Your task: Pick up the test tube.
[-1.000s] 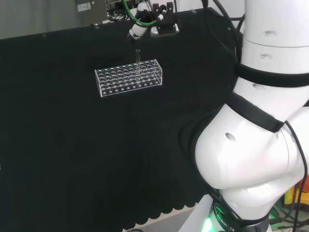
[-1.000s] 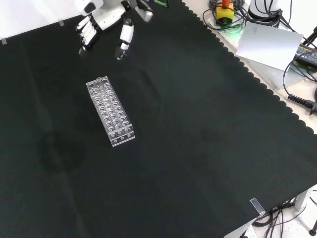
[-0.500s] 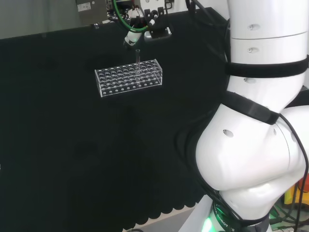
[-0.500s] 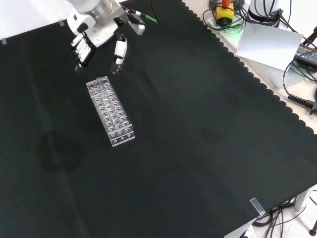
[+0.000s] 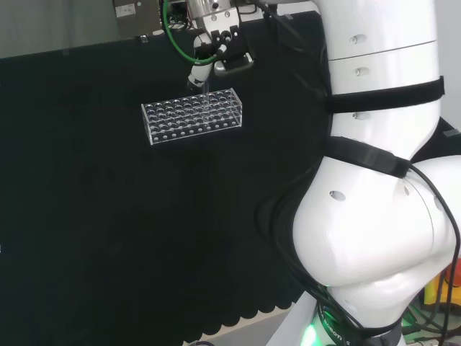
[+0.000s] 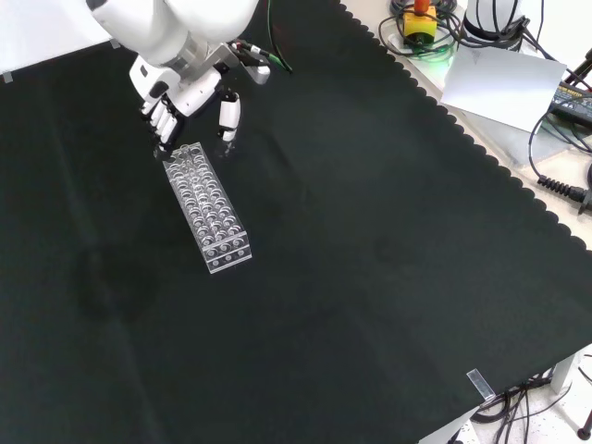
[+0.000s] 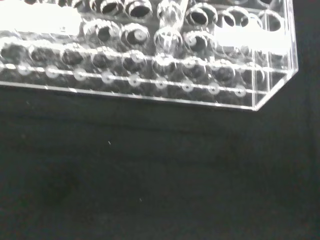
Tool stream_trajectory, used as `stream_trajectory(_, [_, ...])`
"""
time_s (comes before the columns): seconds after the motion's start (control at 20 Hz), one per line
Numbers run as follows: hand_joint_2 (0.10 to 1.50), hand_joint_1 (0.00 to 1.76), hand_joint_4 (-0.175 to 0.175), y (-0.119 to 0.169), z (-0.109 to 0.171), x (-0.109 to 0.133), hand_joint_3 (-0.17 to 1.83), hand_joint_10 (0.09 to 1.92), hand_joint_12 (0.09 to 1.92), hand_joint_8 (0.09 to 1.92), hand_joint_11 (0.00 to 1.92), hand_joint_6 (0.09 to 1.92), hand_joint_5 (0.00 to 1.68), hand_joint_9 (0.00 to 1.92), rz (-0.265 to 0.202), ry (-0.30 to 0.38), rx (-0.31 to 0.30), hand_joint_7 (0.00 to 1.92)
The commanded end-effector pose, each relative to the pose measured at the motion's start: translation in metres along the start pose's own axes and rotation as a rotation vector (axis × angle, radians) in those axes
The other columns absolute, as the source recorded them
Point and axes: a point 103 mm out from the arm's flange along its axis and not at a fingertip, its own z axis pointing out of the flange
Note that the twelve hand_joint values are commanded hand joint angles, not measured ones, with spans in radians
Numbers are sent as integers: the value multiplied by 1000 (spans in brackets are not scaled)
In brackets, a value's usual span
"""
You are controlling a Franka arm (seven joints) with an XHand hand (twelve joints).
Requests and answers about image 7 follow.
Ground black bench cloth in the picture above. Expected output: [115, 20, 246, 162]
[0, 0, 320, 240]

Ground clear plastic test tube rack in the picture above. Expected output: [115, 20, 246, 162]
[0, 0, 300, 112]

